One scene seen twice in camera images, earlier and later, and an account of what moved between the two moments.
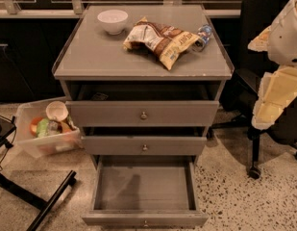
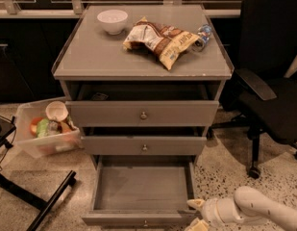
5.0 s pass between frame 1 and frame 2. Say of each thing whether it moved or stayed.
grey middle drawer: stayed
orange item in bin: stayed
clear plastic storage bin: stayed
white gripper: moved
